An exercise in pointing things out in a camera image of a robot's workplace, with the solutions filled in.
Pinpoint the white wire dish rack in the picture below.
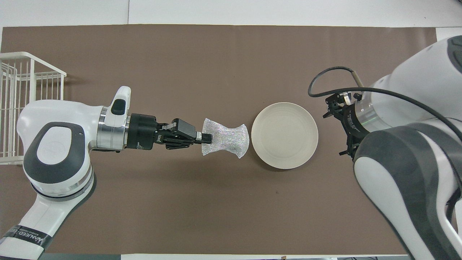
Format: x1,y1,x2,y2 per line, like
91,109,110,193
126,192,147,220
0,52,67,165

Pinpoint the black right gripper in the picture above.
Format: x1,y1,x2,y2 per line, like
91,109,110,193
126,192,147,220
324,92,370,156

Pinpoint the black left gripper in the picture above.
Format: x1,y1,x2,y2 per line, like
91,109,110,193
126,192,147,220
127,114,213,150

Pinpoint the brown table mat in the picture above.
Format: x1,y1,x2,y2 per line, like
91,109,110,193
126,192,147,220
0,24,438,255

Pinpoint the cream round plate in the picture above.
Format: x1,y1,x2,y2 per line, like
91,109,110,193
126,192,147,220
251,103,319,170

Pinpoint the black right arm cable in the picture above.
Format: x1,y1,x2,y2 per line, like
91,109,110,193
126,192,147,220
308,66,462,136

